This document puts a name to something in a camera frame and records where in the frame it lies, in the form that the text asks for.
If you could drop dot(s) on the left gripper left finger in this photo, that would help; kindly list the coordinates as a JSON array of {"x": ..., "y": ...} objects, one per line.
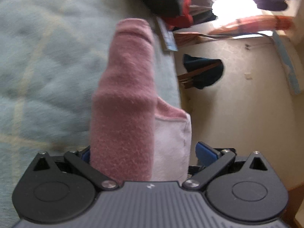
[{"x": 56, "y": 189}]

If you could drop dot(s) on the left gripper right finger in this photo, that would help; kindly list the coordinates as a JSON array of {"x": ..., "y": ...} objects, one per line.
[{"x": 240, "y": 189}]

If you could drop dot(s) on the pink and white sweater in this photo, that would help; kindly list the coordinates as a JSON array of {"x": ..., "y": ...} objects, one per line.
[{"x": 134, "y": 134}]

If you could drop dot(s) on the wooden chair with clothes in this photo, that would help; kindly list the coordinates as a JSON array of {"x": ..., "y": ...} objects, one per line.
[{"x": 201, "y": 72}]

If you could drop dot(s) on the clothes rack with garments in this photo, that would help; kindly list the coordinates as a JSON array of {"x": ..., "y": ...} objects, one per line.
[{"x": 201, "y": 11}]

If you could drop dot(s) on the green plaid bed blanket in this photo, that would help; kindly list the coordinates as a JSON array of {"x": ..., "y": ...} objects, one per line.
[{"x": 53, "y": 53}]

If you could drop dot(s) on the red plaid curtain right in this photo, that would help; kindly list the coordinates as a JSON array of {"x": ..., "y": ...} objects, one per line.
[{"x": 255, "y": 24}]

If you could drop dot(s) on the blue white book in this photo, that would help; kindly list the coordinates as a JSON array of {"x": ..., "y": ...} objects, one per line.
[{"x": 166, "y": 36}]

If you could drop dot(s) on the red quilt right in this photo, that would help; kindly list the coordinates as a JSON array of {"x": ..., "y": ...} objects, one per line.
[{"x": 182, "y": 21}]

